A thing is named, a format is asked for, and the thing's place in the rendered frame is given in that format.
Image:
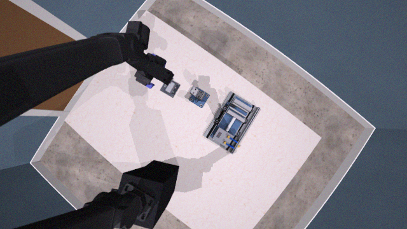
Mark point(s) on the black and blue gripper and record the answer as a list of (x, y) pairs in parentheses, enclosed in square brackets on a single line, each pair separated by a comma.
[(145, 81)]

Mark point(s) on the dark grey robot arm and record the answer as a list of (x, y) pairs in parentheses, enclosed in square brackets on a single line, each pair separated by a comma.
[(29, 78)]

